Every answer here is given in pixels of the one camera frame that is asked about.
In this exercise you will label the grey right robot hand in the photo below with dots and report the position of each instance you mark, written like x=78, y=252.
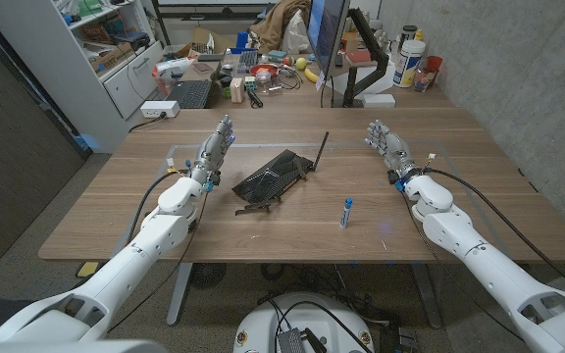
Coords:
x=395, y=149

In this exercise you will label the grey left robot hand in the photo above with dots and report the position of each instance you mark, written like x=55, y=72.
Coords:
x=211, y=152

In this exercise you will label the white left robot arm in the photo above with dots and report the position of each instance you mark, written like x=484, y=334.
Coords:
x=140, y=245

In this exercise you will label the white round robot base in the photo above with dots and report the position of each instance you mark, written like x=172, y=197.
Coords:
x=263, y=328

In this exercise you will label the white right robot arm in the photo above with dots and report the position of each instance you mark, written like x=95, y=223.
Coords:
x=483, y=265

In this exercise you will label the black router with antennas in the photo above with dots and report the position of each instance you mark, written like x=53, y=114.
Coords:
x=268, y=179

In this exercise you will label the white glue stick blue cap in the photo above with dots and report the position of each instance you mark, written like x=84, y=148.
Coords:
x=345, y=216

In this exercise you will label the white flat box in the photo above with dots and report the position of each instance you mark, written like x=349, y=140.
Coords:
x=378, y=100

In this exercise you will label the black keyboard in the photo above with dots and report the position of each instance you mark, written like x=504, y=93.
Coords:
x=191, y=94

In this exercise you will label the green cup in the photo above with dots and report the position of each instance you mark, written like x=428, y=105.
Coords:
x=226, y=92

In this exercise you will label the beige wooden block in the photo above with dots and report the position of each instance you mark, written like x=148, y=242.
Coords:
x=237, y=90

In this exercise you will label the white power strip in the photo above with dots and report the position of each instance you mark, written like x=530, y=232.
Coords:
x=159, y=109

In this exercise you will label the rubik's cube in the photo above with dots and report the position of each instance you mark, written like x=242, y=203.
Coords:
x=250, y=83

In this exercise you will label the white canister blue label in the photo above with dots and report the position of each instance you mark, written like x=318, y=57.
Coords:
x=407, y=64

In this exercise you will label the clear plastic jar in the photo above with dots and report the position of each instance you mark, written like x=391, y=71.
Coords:
x=263, y=81

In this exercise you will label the red cup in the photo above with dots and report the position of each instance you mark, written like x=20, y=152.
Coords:
x=434, y=64

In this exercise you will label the red bowl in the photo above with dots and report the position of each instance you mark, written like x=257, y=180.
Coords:
x=263, y=69

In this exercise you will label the yellow banana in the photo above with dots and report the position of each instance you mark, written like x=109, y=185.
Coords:
x=311, y=75

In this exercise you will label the blue box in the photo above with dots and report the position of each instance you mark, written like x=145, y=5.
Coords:
x=242, y=39

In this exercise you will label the yellow ball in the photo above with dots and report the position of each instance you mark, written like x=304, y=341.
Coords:
x=301, y=64

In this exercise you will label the computer monitor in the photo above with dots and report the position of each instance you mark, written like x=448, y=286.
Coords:
x=326, y=29

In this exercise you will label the white cloth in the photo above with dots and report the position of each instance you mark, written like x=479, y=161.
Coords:
x=294, y=34

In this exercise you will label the white shelf cabinet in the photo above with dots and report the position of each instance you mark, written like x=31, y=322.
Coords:
x=81, y=88

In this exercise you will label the grey table leg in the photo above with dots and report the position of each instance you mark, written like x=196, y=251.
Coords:
x=427, y=299
x=178, y=294

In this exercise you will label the brown jacket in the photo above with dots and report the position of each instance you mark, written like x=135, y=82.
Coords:
x=277, y=22

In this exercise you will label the yellow floor marker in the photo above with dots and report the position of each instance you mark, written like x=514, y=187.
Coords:
x=87, y=269

